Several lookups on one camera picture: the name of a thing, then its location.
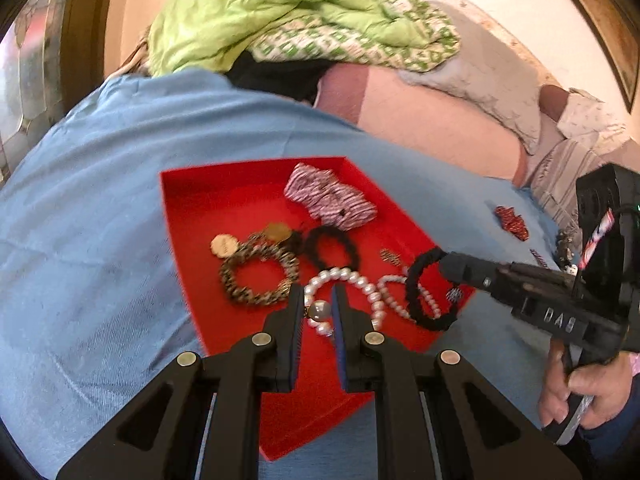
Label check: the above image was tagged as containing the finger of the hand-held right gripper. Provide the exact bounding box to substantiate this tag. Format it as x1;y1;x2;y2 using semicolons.
439;251;507;292

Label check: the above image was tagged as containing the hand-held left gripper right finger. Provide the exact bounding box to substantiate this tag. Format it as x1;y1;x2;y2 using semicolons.
331;284;583;480

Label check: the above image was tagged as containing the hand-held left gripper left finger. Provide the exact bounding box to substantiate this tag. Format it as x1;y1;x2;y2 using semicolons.
56;284;307;480

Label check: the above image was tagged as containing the black beaded bracelet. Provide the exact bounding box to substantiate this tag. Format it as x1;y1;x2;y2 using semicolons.
404;247;461;332

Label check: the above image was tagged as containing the large pearl necklace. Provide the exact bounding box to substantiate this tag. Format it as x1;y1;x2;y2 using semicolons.
303;267;387;338

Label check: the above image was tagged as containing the small pearl bracelet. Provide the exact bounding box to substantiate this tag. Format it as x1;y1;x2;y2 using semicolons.
377;274;442;322

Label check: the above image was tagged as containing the leopard print bracelet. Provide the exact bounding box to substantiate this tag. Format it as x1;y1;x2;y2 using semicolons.
218;232;301;308

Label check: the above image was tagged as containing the black scrunchie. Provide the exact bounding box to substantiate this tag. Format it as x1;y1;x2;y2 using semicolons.
302;225;362;271

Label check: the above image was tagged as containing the chain necklace round pendant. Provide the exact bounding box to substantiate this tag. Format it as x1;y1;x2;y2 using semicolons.
210;232;241;261

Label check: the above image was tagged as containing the red tray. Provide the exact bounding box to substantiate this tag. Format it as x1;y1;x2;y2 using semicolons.
159;156;478;462

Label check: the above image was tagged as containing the black and white bead jewelry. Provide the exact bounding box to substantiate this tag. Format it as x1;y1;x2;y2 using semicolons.
554;232;581;276

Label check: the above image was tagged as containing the person's right hand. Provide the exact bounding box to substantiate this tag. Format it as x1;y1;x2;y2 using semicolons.
540;340;636;433

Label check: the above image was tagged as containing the red striped hair bow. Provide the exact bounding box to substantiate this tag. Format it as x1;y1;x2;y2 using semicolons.
494;205;531;242

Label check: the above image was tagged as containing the striped floral pillow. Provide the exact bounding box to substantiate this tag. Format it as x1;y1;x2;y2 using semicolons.
530;135;621;246

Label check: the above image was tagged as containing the red checkered scrunchie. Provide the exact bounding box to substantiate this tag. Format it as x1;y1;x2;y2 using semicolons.
284;162;377;231

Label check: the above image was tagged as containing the pink pillow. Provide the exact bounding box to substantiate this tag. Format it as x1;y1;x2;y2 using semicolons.
315;65;536;186

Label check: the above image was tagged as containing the brown pillow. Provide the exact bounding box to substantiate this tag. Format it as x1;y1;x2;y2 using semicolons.
540;85;571;122

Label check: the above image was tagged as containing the grey pillow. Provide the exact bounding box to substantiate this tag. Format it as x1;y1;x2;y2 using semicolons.
397;0;556;156

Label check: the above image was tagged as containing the white floral pillow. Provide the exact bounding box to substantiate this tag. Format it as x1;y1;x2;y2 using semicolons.
557;87;631;146

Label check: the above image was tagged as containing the blue blanket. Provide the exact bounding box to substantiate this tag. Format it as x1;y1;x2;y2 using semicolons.
0;67;591;480

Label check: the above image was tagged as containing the black cloth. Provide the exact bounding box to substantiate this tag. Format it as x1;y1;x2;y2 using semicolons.
225;52;336;106

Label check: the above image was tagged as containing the green comforter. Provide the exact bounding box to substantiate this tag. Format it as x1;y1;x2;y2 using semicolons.
145;0;461;78

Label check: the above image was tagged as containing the dark wooden frame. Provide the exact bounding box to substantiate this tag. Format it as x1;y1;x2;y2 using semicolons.
542;0;640;113

